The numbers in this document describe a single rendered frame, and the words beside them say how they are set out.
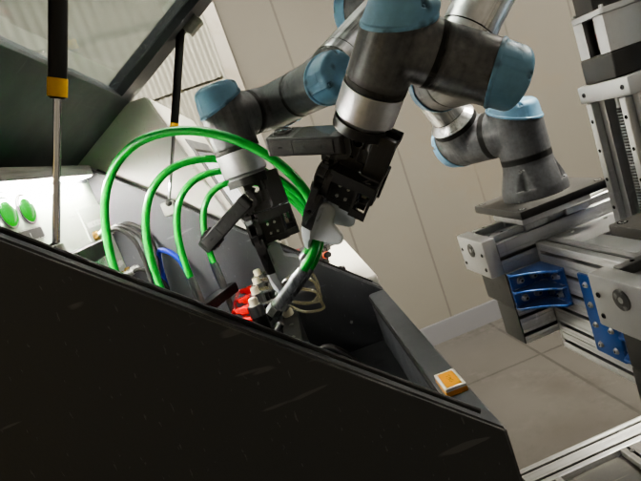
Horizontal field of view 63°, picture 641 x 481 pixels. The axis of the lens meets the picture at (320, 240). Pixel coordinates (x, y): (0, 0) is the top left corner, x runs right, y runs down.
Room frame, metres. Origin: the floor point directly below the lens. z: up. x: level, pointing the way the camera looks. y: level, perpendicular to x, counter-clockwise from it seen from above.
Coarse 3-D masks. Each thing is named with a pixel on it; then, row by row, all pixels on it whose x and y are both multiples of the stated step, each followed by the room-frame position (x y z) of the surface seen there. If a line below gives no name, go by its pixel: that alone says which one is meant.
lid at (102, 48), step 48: (0, 0) 0.64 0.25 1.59; (96, 0) 0.83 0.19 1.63; (144, 0) 0.98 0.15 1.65; (192, 0) 1.16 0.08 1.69; (0, 48) 0.66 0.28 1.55; (96, 48) 0.94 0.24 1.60; (144, 48) 1.14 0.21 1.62; (0, 96) 0.73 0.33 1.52; (48, 96) 0.86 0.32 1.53; (96, 96) 1.03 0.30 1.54; (0, 144) 0.82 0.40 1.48; (48, 144) 0.98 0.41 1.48
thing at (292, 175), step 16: (160, 128) 0.80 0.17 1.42; (176, 128) 0.79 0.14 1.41; (192, 128) 0.78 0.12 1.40; (208, 128) 0.77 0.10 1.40; (128, 144) 0.82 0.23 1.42; (240, 144) 0.76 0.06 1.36; (256, 144) 0.75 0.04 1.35; (272, 160) 0.74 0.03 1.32; (112, 176) 0.84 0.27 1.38; (288, 176) 0.74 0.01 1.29; (304, 192) 0.73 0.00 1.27; (112, 240) 0.86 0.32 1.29; (112, 256) 0.86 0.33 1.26
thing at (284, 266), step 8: (272, 248) 0.86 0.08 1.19; (280, 248) 0.86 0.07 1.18; (272, 256) 0.86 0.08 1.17; (280, 256) 0.86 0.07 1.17; (280, 264) 0.86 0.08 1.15; (288, 264) 0.86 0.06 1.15; (296, 264) 0.86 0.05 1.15; (280, 272) 0.86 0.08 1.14; (288, 272) 0.86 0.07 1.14; (272, 280) 0.85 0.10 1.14; (280, 280) 0.86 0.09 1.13; (280, 288) 0.86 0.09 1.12
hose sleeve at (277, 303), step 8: (296, 272) 0.75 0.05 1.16; (304, 272) 0.75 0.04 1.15; (288, 280) 0.76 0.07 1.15; (296, 280) 0.75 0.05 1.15; (288, 288) 0.76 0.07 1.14; (296, 288) 0.76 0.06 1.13; (280, 296) 0.76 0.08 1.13; (288, 296) 0.76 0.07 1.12; (272, 304) 0.77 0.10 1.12; (280, 304) 0.77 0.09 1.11
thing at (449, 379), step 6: (450, 372) 0.68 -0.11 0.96; (444, 378) 0.67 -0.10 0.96; (450, 378) 0.66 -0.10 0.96; (456, 378) 0.66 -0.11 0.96; (438, 384) 0.68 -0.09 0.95; (444, 384) 0.66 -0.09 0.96; (450, 384) 0.65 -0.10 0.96; (456, 384) 0.64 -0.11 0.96; (444, 390) 0.65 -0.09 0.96; (456, 390) 0.64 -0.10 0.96; (462, 390) 0.64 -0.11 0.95; (450, 396) 0.64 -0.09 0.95
